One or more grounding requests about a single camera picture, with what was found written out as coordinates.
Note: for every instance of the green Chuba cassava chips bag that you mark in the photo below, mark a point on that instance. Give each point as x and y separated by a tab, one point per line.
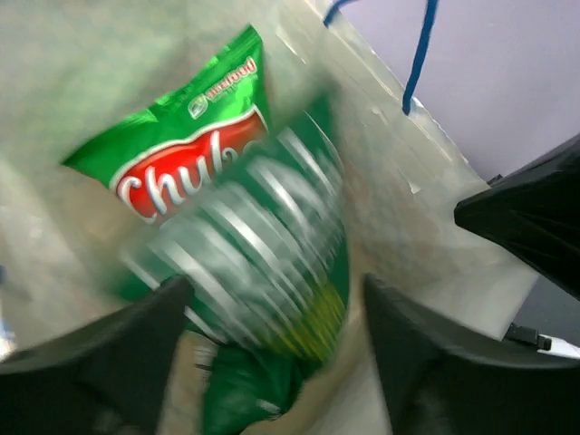
156	159

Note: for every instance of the dark green Real chips bag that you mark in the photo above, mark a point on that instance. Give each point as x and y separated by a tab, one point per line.
265	251

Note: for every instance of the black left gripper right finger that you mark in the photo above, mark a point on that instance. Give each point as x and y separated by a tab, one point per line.
440	377

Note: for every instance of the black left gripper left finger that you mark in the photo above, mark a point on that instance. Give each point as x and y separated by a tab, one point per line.
108	377

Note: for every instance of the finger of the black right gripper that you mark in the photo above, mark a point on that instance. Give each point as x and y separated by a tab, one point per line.
534	214

